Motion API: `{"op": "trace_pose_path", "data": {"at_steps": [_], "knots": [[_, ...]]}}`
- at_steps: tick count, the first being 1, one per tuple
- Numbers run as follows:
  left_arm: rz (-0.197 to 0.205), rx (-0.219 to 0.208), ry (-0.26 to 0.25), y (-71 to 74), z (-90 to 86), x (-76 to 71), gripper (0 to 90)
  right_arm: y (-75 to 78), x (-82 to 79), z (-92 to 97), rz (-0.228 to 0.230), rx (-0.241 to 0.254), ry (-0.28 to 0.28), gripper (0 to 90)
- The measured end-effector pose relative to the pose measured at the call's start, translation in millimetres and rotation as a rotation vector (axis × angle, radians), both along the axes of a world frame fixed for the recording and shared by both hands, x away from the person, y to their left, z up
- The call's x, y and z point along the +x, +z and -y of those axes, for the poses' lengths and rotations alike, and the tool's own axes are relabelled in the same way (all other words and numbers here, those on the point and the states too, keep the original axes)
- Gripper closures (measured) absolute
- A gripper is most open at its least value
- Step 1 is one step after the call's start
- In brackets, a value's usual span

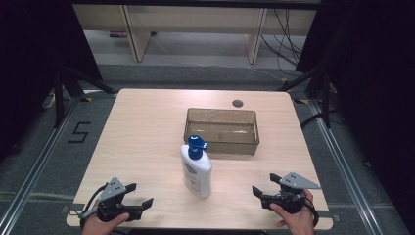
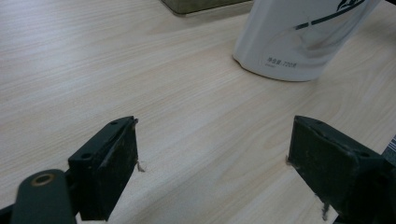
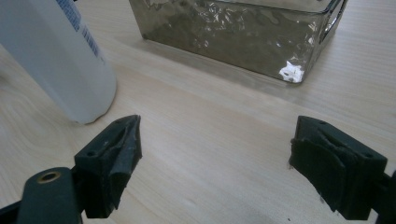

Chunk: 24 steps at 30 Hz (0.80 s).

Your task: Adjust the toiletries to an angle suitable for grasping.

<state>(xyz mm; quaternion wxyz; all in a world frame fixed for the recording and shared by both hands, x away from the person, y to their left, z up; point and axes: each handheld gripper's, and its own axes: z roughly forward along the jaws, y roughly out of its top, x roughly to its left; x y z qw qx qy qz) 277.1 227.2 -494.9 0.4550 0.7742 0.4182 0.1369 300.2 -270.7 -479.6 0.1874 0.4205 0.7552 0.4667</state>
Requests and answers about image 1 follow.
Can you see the black curtain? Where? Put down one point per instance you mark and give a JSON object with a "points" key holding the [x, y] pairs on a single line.
{"points": [[36, 65], [375, 81]]}

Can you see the metal floor rail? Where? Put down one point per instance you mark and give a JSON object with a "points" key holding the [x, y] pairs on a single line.
{"points": [[342, 169], [36, 166]]}

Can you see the light wooden bench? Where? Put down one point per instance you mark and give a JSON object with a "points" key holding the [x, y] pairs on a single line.
{"points": [[195, 18]]}

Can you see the translucent brown plastic basket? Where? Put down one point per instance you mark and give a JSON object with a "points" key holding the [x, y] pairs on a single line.
{"points": [[225, 132]]}

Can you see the small pink object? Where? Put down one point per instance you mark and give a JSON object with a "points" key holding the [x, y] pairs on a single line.
{"points": [[117, 34]]}

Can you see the person's left hand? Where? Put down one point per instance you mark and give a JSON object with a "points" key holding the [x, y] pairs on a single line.
{"points": [[98, 225]]}

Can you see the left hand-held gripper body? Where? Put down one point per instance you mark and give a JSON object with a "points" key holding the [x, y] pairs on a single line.
{"points": [[112, 190]]}

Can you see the black metal stand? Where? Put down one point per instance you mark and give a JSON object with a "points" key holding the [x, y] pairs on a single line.
{"points": [[324, 91], [60, 94]]}

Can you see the round grey table grommet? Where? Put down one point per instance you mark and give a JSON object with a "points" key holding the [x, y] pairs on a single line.
{"points": [[237, 103]]}

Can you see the white lotion bottle blue pump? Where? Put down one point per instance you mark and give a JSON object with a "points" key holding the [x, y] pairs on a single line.
{"points": [[197, 173]]}

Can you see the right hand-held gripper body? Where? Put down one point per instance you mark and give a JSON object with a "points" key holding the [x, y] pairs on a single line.
{"points": [[290, 192]]}

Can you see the person's right hand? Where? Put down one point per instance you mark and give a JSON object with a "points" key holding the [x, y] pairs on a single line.
{"points": [[298, 222]]}

